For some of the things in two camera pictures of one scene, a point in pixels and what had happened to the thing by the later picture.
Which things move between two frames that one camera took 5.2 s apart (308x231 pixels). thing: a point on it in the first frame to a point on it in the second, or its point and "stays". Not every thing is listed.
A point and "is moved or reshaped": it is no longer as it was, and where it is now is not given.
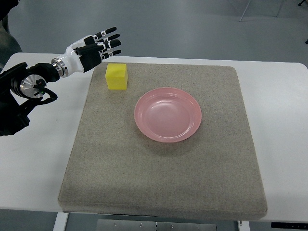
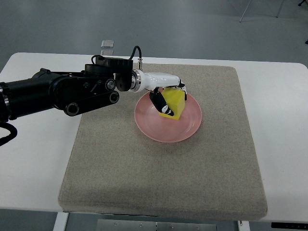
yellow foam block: x=116 y=76 is moved or reshaped
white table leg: x=60 y=221 stays
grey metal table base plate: x=117 y=225 stays
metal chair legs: x=299 y=4 stays
